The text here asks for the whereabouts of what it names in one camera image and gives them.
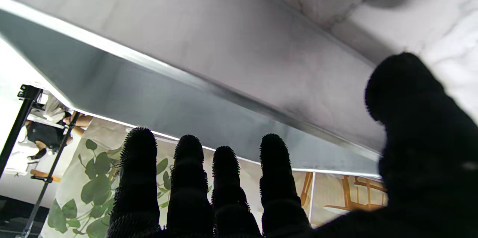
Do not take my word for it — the black tripod stand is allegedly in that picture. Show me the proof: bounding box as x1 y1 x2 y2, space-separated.
0 85 81 238

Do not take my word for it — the person in white shirt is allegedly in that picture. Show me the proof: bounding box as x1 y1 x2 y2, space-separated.
24 90 94 164

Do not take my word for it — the silver rectangular baking tray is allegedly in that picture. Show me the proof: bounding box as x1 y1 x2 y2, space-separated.
0 0 389 177

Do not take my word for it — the printed room backdrop curtain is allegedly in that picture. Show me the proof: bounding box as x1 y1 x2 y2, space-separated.
37 117 389 238

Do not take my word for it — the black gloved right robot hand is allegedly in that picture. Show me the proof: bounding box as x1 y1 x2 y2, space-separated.
106 52 478 238

